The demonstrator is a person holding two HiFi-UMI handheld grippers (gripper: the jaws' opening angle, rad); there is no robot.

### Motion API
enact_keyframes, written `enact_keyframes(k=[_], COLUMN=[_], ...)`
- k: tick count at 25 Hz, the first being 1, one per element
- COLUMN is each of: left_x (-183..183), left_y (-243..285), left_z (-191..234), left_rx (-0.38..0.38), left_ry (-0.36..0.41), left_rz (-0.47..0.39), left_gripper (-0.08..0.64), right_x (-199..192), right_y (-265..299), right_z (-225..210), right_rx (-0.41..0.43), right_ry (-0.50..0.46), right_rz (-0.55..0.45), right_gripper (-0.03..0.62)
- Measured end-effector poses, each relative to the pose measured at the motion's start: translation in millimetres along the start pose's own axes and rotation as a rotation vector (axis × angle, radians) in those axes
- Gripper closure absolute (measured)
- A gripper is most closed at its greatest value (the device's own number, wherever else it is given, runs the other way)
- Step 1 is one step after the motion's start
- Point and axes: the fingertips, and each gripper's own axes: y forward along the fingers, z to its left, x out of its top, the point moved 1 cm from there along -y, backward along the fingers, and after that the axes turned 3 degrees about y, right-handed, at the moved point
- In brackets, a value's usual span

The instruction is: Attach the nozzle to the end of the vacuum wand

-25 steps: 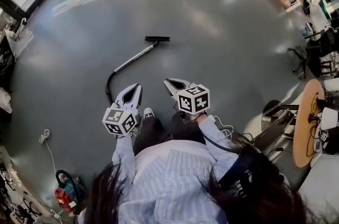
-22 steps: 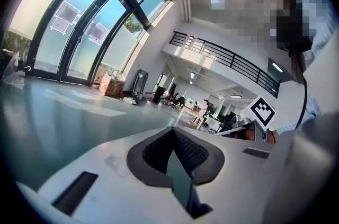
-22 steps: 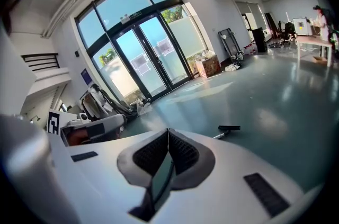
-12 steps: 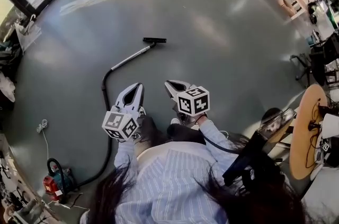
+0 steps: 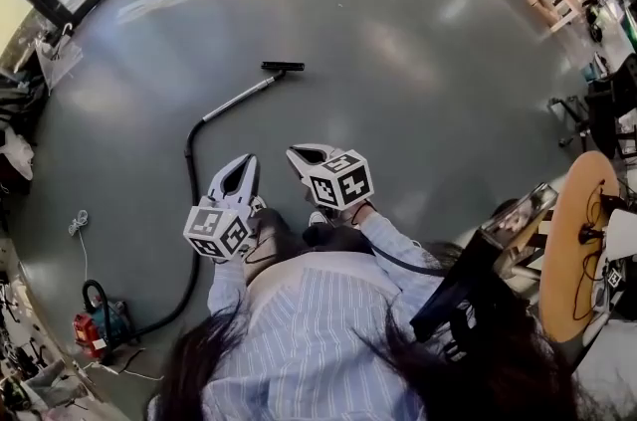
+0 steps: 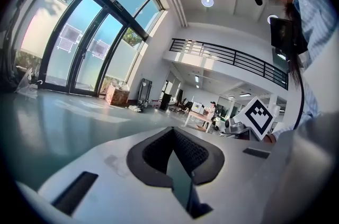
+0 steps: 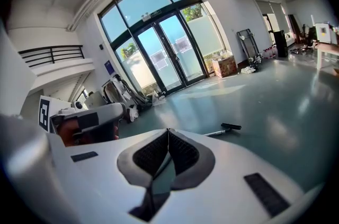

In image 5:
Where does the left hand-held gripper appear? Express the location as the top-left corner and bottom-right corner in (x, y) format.
(183, 152), (262, 261)

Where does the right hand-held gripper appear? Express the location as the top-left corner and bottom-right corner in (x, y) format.
(285, 141), (375, 212)

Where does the silver vacuum wand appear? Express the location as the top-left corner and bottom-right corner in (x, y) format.
(202, 75), (278, 124)

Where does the black vacuum floor nozzle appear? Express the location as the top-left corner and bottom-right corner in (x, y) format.
(260, 60), (307, 82)

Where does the person's left forearm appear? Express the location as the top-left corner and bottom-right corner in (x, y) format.
(207, 254), (250, 316)

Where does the person's right forearm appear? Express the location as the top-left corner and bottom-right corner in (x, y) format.
(350, 202), (439, 301)

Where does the red and teal vacuum cleaner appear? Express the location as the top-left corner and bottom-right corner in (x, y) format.
(73, 294), (134, 360)

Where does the person's left shoe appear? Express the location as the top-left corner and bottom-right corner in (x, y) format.
(247, 194), (269, 219)

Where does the person's left leg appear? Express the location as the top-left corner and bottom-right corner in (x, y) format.
(243, 207), (308, 284)

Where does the striped light blue shirt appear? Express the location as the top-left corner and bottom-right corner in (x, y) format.
(148, 254), (439, 421)

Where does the clear umbrella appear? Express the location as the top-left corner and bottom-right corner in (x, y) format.
(34, 23), (85, 91)

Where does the white plastic bag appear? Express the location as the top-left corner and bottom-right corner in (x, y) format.
(0, 129), (35, 182)

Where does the round wooden table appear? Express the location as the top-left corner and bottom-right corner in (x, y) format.
(539, 149), (622, 344)

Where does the black office chair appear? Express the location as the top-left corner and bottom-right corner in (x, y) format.
(546, 60), (637, 159)

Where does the black vacuum hose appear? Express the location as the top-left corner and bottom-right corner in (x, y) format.
(82, 117), (206, 348)

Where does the thick black gripper cable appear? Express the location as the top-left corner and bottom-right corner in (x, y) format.
(370, 243), (442, 277)

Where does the white floor cable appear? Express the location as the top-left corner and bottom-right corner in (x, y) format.
(68, 209), (92, 286)

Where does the thin black table cable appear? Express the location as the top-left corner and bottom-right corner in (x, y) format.
(571, 179), (611, 320)

